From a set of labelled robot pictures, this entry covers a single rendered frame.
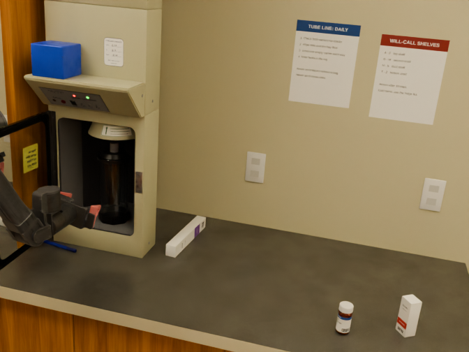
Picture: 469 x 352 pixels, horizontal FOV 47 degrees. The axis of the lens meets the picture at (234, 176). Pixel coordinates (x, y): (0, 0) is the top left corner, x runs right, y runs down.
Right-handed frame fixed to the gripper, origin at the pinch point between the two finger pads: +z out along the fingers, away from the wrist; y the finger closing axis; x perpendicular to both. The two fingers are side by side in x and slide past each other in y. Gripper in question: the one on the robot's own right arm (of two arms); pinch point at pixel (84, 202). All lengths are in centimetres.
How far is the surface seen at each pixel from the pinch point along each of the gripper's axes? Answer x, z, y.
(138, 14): -55, 10, 1
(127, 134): -18.9, 15.7, -2.0
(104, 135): -17.2, 12.6, 4.0
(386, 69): -59, 53, -69
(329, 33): -64, 53, -48
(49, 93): -26.6, 3.5, 19.2
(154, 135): -20.5, 18.9, -9.6
